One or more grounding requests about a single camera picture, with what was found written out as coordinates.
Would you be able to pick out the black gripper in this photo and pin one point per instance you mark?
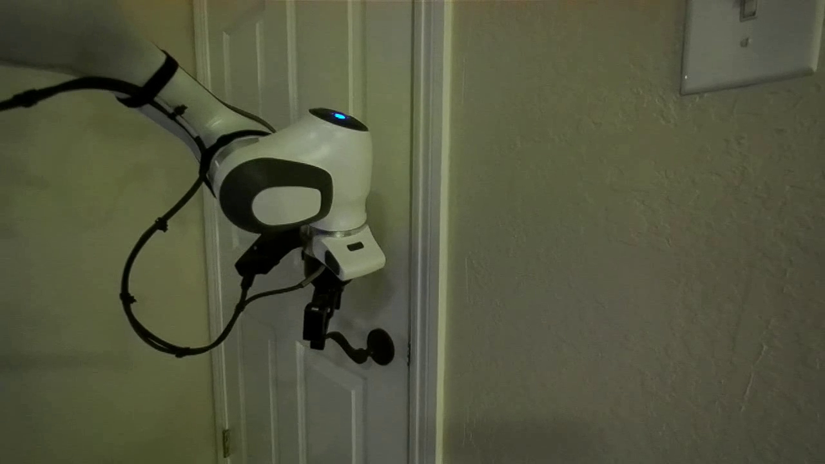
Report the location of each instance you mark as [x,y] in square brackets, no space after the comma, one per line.
[325,288]

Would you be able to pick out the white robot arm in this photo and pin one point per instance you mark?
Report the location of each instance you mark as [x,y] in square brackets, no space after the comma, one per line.
[292,164]

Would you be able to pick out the brass door hinge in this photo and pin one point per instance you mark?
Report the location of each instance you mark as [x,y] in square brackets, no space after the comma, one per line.
[226,441]

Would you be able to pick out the white panel door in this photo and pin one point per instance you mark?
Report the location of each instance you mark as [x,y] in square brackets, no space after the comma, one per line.
[377,87]

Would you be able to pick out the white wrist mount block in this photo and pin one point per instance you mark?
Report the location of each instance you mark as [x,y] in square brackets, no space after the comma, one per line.
[351,254]

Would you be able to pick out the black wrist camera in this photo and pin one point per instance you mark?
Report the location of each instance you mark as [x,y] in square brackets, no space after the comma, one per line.
[267,252]

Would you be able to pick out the white light switch plate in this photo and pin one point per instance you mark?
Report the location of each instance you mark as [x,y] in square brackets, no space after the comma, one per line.
[750,52]

